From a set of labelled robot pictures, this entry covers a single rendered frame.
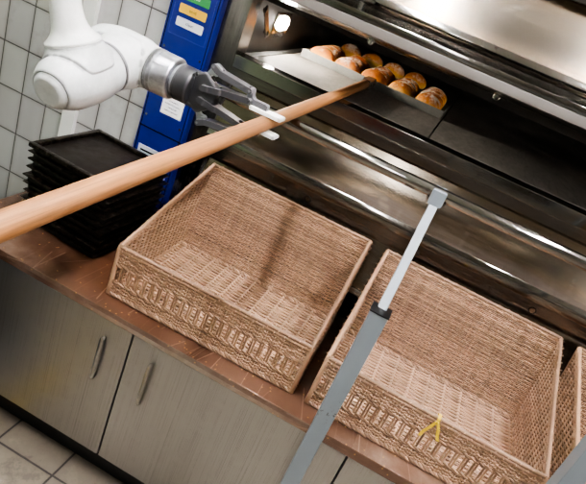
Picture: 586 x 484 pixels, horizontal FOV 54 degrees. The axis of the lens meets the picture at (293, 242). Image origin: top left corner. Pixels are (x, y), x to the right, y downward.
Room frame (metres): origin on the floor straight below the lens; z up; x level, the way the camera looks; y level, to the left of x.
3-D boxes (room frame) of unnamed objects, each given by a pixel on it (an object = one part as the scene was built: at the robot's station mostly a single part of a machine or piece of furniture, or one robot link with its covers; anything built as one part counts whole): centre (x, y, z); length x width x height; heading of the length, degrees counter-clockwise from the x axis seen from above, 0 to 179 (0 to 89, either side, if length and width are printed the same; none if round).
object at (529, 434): (1.31, -0.49, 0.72); 0.56 x 0.49 x 0.28; 79
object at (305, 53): (2.29, -0.07, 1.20); 0.55 x 0.36 x 0.03; 80
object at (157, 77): (1.17, 0.37, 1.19); 0.09 x 0.06 x 0.09; 170
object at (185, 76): (1.16, 0.30, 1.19); 0.09 x 0.07 x 0.08; 80
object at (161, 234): (1.42, 0.09, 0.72); 0.56 x 0.49 x 0.28; 81
